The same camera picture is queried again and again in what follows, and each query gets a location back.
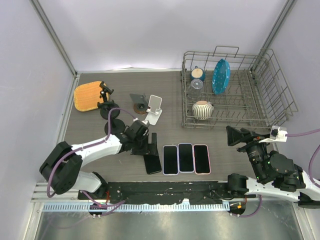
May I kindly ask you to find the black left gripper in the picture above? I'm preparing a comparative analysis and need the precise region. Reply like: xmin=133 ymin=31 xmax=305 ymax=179
xmin=131 ymin=133 xmax=158 ymax=156

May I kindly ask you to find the aluminium front rail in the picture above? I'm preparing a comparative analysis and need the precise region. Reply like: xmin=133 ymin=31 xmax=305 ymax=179
xmin=30 ymin=179 xmax=306 ymax=203

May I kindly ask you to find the orange woven mat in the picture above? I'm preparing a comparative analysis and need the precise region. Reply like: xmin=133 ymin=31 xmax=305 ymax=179
xmin=73 ymin=81 xmax=104 ymax=112

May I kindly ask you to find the tall black phone stand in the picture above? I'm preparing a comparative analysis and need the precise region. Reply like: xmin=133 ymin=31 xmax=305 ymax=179
xmin=104 ymin=118 xmax=126 ymax=136

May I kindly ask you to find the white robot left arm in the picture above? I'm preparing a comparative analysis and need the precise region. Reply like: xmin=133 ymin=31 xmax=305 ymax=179
xmin=39 ymin=118 xmax=150 ymax=200

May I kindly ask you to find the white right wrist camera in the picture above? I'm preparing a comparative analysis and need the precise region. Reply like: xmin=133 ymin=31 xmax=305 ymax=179
xmin=259 ymin=125 xmax=288 ymax=143

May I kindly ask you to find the grey aluminium corner post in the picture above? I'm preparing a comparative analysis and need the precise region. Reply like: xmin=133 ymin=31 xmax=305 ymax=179
xmin=259 ymin=0 xmax=298 ymax=55

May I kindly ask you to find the white cable duct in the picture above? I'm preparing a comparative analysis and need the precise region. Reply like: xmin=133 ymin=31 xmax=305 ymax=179
xmin=42 ymin=201 xmax=230 ymax=213

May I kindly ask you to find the striped white ceramic mug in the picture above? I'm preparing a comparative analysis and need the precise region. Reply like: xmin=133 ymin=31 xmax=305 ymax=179
xmin=192 ymin=100 xmax=214 ymax=121

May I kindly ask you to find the clear drinking glass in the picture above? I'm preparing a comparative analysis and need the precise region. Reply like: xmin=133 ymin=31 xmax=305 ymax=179
xmin=190 ymin=79 xmax=203 ymax=99

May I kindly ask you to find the blue polka dot plate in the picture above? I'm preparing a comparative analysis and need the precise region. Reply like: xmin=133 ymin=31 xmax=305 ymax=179
xmin=212 ymin=58 xmax=231 ymax=95

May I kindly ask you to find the black phone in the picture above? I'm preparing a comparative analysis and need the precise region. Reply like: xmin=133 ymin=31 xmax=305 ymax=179
xmin=143 ymin=154 xmax=162 ymax=175

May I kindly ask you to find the white folding phone stand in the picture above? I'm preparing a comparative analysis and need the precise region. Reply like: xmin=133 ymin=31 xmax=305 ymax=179
xmin=144 ymin=94 xmax=162 ymax=126

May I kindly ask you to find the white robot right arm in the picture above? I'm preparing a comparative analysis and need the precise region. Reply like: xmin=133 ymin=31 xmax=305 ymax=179
xmin=225 ymin=125 xmax=320 ymax=209

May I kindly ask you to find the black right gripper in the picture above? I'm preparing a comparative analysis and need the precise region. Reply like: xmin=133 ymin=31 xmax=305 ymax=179
xmin=224 ymin=125 xmax=270 ymax=181

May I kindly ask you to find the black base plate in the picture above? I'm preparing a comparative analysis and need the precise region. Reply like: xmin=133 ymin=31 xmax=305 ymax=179
xmin=88 ymin=180 xmax=249 ymax=205

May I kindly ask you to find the short black phone stand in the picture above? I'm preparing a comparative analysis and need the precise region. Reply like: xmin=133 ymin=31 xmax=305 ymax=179
xmin=97 ymin=81 xmax=119 ymax=120

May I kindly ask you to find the round wooden phone stand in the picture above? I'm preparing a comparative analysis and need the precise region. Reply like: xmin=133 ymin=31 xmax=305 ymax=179
xmin=129 ymin=93 xmax=148 ymax=115

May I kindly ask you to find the grey left corner post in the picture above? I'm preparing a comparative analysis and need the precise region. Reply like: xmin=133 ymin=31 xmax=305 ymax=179
xmin=29 ymin=0 xmax=77 ymax=77

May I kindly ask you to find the dark blue ceramic cup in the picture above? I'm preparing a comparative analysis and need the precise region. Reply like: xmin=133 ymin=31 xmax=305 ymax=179
xmin=190 ymin=66 xmax=206 ymax=82

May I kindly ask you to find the grey wire dish rack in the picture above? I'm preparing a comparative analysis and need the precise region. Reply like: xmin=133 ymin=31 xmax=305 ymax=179
xmin=181 ymin=45 xmax=299 ymax=130

